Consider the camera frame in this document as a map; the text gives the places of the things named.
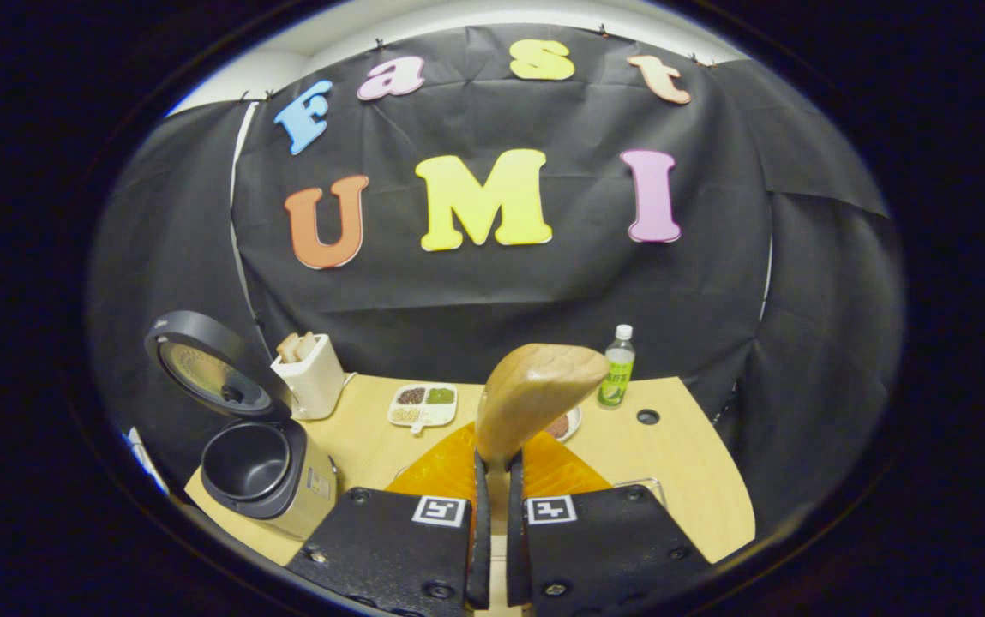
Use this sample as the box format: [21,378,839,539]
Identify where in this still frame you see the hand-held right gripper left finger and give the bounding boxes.
[285,422,493,617]

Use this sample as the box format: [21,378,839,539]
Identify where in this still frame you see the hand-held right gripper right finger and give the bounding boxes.
[505,428,712,617]

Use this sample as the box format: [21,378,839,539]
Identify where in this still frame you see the clear chopstick holder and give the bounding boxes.
[612,476,669,512]

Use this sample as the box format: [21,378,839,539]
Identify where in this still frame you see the dark grey rice cooker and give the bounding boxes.
[145,310,340,541]

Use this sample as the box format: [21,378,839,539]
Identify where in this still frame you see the wooden spoon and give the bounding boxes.
[475,343,610,536]

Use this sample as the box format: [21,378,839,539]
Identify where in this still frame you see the white round plate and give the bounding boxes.
[544,404,584,444]

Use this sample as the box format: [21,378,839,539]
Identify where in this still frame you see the white divided bean dish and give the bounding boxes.
[387,382,459,436]

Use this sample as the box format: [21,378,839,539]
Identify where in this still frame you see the green drink bottle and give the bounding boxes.
[597,324,637,410]

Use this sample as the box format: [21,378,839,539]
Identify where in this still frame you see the white toaster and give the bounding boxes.
[271,336,347,421]

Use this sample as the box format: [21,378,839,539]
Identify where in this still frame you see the black backdrop cloth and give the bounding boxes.
[85,24,906,536]

